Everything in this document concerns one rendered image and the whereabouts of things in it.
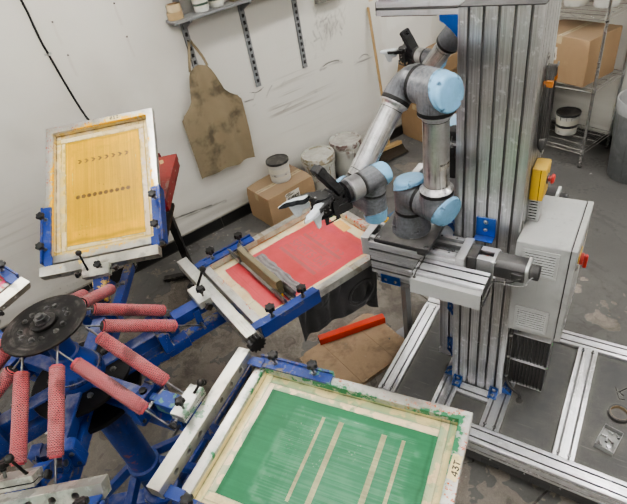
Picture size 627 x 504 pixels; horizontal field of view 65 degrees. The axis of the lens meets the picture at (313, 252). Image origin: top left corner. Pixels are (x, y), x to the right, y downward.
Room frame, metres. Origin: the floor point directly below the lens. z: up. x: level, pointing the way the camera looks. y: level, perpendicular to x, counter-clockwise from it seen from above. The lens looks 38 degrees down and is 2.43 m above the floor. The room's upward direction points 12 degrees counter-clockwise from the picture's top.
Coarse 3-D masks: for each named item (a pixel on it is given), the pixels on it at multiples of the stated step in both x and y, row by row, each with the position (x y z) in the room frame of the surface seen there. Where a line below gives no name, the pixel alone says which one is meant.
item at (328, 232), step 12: (312, 228) 2.11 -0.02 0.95; (324, 228) 2.09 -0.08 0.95; (336, 228) 2.07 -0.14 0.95; (288, 240) 2.05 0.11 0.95; (264, 252) 1.99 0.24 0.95; (276, 252) 1.97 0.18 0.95; (240, 264) 1.94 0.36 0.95; (288, 264) 1.86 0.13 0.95; (240, 276) 1.84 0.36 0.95; (252, 276) 1.83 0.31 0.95
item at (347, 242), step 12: (336, 240) 1.97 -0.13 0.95; (348, 240) 1.95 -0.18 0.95; (360, 240) 1.93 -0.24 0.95; (348, 252) 1.86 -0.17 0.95; (360, 252) 1.84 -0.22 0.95; (336, 264) 1.79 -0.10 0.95; (300, 276) 1.75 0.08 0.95; (312, 276) 1.74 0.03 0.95; (324, 276) 1.72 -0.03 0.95; (252, 288) 1.74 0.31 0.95; (264, 288) 1.72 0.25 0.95; (264, 300) 1.64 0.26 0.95; (276, 300) 1.63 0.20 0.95
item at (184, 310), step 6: (192, 300) 1.64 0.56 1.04; (180, 306) 1.62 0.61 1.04; (186, 306) 1.61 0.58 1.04; (192, 306) 1.60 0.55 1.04; (198, 306) 1.60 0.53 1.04; (174, 312) 1.59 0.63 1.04; (180, 312) 1.58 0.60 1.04; (186, 312) 1.57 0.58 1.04; (192, 312) 1.58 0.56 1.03; (174, 318) 1.55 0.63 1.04; (180, 318) 1.55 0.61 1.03; (186, 318) 1.57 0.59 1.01; (192, 318) 1.58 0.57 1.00; (180, 324) 1.55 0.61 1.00
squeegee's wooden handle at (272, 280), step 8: (240, 248) 1.92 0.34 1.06; (240, 256) 1.91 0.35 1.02; (248, 256) 1.85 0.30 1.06; (248, 264) 1.85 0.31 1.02; (256, 264) 1.78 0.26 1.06; (256, 272) 1.78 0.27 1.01; (264, 272) 1.71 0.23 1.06; (264, 280) 1.72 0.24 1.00; (272, 280) 1.65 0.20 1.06; (280, 280) 1.63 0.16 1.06; (280, 288) 1.63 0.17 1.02
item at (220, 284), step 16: (288, 224) 2.16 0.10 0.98; (352, 224) 2.07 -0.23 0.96; (368, 224) 2.00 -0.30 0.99; (256, 240) 2.07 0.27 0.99; (368, 256) 1.75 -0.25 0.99; (208, 272) 1.88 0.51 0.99; (352, 272) 1.68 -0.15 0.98; (224, 288) 1.74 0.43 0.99; (320, 288) 1.61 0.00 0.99; (240, 304) 1.61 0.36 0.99; (256, 320) 1.49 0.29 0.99
